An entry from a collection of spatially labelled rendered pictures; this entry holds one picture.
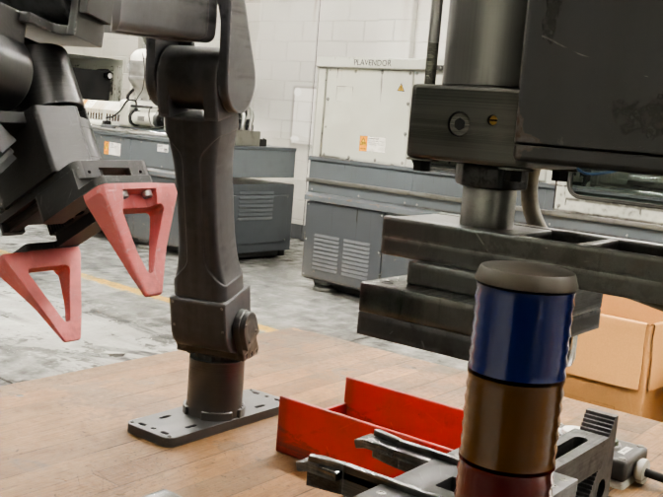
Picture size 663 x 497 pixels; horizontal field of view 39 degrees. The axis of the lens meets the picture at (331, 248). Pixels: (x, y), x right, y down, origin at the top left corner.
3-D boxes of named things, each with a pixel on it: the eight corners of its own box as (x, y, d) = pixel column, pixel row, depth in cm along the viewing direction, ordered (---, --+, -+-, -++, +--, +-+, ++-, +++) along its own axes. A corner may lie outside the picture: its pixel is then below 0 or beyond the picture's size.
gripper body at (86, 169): (81, 184, 61) (48, 85, 62) (0, 243, 67) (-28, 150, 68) (155, 183, 66) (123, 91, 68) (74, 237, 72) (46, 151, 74)
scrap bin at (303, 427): (343, 426, 106) (347, 376, 105) (546, 492, 91) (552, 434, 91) (274, 451, 97) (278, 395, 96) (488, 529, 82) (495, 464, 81)
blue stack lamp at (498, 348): (495, 351, 39) (503, 273, 38) (581, 372, 37) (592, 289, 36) (449, 366, 36) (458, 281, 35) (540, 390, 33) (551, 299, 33)
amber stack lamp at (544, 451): (486, 432, 39) (494, 355, 39) (571, 458, 37) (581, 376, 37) (440, 453, 36) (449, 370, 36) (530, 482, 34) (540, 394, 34)
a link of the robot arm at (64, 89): (49, 106, 63) (21, 17, 64) (-16, 140, 65) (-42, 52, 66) (105, 124, 70) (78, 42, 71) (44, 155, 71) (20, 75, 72)
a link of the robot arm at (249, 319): (245, 314, 98) (266, 305, 103) (171, 302, 101) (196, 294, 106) (241, 371, 99) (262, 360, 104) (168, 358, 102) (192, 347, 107)
